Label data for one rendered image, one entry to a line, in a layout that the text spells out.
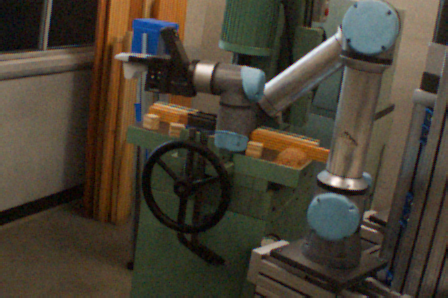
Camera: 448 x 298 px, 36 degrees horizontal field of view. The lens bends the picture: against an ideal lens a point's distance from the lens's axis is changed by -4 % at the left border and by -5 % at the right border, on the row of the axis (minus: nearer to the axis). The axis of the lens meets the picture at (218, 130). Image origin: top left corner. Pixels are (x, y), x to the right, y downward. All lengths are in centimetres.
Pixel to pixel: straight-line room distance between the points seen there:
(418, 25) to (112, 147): 202
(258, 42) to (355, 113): 83
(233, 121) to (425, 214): 54
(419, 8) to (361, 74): 303
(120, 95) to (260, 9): 163
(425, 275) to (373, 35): 66
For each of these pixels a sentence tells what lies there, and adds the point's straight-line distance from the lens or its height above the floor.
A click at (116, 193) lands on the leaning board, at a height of 18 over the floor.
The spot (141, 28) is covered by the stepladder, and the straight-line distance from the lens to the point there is 322.
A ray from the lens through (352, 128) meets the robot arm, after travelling 154.
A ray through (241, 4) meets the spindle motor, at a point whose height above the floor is 135.
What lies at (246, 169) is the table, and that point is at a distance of 226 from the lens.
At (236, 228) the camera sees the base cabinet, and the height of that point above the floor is 66.
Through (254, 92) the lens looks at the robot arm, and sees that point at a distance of 159.
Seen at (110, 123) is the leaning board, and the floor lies 56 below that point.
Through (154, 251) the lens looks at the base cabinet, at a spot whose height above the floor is 49.
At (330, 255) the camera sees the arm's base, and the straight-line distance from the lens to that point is 174.
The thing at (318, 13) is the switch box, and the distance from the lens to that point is 259.
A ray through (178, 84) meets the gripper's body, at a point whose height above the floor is 119.
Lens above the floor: 150
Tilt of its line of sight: 14 degrees down
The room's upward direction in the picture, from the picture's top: 9 degrees clockwise
